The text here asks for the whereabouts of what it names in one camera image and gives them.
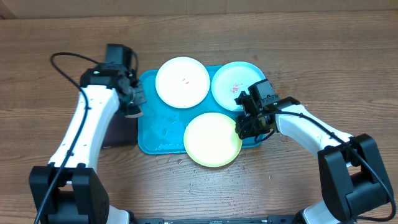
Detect green and pink sponge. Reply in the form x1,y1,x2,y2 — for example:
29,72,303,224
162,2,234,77
124,105,144,119

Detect white round plate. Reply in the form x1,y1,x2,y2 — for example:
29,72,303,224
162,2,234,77
155,57,210,109

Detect black rectangular tray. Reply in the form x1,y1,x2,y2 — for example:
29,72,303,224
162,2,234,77
101,114,138,147

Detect teal plastic serving tray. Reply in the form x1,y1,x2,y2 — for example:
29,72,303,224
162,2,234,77
137,70,243,155

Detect yellow-green round plate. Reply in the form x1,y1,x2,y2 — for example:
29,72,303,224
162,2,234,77
183,113,243,167

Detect light blue round plate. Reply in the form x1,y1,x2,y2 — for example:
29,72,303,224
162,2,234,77
211,62,265,112

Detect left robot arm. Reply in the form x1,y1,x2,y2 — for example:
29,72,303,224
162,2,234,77
29,67,137,223

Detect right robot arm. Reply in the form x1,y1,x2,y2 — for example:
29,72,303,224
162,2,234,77
235,91,397,223

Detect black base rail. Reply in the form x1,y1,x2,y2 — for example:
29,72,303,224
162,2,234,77
130,215,299,224

